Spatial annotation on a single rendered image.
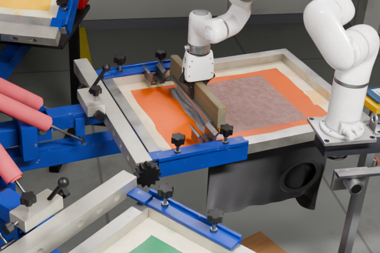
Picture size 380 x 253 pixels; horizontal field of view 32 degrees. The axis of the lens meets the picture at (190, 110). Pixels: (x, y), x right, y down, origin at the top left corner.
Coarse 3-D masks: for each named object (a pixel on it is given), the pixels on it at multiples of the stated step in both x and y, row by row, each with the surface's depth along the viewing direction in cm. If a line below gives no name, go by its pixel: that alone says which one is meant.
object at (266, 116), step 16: (288, 96) 243; (304, 96) 244; (240, 112) 231; (256, 112) 231; (272, 112) 232; (288, 112) 233; (304, 112) 233; (320, 112) 234; (160, 128) 219; (176, 128) 220; (240, 128) 222; (256, 128) 222; (272, 128) 223; (192, 144) 212
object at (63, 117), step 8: (80, 104) 213; (48, 112) 208; (56, 112) 208; (64, 112) 208; (72, 112) 208; (80, 112) 209; (56, 120) 206; (64, 120) 207; (72, 120) 208; (88, 120) 211; (96, 120) 212; (64, 128) 209
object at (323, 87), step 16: (224, 64) 257; (240, 64) 260; (256, 64) 264; (288, 64) 263; (304, 64) 258; (112, 80) 239; (128, 80) 243; (144, 80) 246; (304, 80) 254; (320, 80) 248; (112, 96) 230; (128, 112) 220; (144, 128) 212; (304, 128) 217; (144, 144) 204; (256, 144) 209; (272, 144) 212; (288, 144) 215
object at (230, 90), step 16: (224, 80) 251; (240, 80) 252; (256, 80) 252; (272, 80) 253; (288, 80) 254; (144, 96) 237; (160, 96) 238; (224, 96) 240; (240, 96) 241; (256, 96) 242; (272, 96) 242; (160, 112) 228; (176, 112) 229
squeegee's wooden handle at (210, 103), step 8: (176, 56) 238; (176, 64) 234; (176, 72) 236; (184, 88) 231; (200, 88) 218; (208, 88) 218; (200, 96) 219; (208, 96) 214; (200, 104) 220; (208, 104) 214; (216, 104) 209; (208, 112) 215; (216, 112) 209; (224, 112) 209; (216, 120) 210; (224, 120) 210
